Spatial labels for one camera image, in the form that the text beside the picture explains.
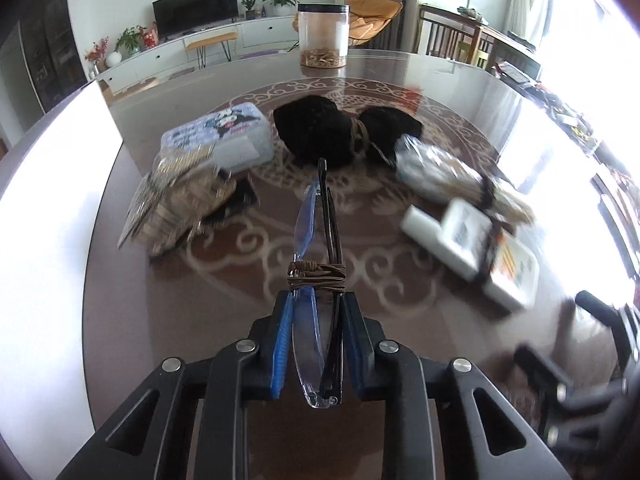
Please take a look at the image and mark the orange lounge chair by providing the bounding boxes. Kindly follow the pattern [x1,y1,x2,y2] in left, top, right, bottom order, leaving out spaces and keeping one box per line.
[345,0,404,49]

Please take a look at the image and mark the clear jar with black lid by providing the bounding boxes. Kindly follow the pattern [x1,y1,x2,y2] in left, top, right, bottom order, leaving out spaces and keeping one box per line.
[297,3,351,69]

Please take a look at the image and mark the white capped bottle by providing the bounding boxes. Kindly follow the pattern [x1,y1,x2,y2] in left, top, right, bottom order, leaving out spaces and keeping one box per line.
[401,199,495,282]

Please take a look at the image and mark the orange bench stool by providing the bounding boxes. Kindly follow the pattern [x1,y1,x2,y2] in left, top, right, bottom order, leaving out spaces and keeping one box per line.
[184,32,239,69]

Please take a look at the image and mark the glasses with brown band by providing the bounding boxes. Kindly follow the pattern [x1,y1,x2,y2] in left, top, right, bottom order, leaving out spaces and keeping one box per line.
[286,157,347,411]

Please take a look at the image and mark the cartoon print plastic box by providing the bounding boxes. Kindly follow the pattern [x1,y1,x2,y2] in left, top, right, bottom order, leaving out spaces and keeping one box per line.
[160,102,276,172]

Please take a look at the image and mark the black television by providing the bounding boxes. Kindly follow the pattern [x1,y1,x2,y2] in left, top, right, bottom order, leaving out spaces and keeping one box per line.
[152,0,240,41]

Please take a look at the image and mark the green potted plant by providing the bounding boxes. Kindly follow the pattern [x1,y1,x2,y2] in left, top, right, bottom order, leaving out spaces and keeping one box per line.
[115,25,147,57]

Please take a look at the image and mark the grey curtain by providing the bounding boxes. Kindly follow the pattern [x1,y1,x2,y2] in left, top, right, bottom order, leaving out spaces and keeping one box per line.
[372,0,422,54]

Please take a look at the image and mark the wooden chair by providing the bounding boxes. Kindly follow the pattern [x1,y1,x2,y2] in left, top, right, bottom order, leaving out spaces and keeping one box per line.
[417,3,482,64]

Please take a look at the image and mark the wooden side table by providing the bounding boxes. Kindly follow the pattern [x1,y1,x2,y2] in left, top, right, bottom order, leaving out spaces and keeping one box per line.
[470,10,545,80]

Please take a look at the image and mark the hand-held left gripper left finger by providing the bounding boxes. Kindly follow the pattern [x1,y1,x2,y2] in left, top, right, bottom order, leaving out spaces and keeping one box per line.
[57,292,296,480]

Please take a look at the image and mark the dark display cabinet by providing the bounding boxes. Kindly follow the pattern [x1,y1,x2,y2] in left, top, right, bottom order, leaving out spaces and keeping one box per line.
[19,0,89,112]

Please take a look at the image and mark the white television cabinet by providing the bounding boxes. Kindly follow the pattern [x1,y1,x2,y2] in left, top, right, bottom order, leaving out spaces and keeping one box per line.
[91,14,302,97]

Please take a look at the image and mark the glittery hair clip packet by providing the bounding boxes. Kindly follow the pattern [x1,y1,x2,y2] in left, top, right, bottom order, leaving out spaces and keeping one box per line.
[117,142,238,261]

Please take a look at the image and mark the black fluffy bundle tied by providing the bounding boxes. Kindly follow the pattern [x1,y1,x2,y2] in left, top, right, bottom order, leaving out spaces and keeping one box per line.
[272,94,425,169]

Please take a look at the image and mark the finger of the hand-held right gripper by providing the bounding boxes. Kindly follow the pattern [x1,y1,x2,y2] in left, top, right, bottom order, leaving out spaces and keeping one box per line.
[514,344,568,393]
[574,289,628,333]

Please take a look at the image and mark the cotton swab packet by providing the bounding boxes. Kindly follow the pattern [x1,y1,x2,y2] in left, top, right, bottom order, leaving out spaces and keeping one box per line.
[394,135,535,227]

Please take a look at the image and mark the red flower plant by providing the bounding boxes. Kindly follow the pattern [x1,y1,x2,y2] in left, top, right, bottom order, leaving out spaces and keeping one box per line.
[83,36,110,67]

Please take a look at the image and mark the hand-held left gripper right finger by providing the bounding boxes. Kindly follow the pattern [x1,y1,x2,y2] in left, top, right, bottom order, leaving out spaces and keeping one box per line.
[342,294,571,480]

